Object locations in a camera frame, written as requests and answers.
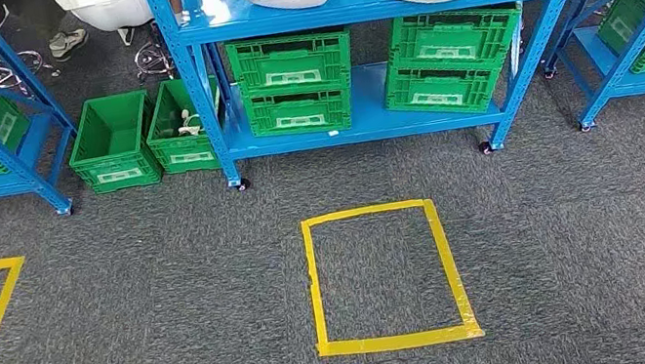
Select green crate with parts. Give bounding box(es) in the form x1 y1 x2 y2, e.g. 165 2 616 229
137 72 233 182

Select small white plastic parts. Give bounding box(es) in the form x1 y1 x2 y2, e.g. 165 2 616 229
174 105 205 141

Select empty green plastic crate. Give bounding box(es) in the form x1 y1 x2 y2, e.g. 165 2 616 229
59 88 166 200

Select chrome stool base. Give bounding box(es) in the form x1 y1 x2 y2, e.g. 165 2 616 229
130 35 179 85
0 45 63 91

